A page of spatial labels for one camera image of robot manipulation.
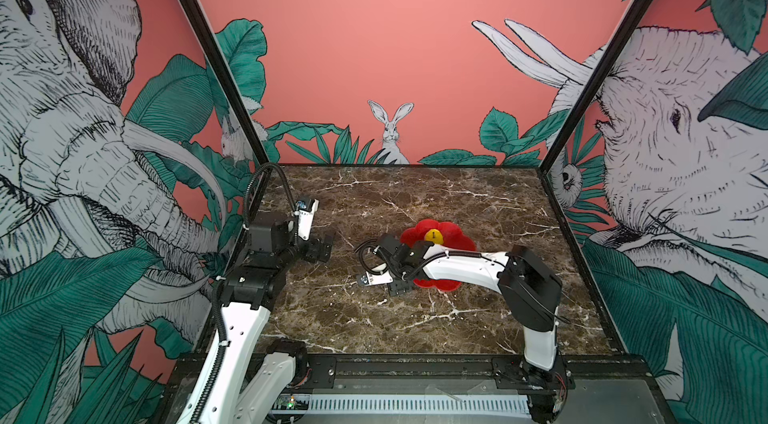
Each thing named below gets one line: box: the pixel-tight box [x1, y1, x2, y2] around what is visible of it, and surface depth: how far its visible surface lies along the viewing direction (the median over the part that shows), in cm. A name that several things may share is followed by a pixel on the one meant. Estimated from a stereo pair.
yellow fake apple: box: [424, 228, 444, 245], surface depth 95 cm
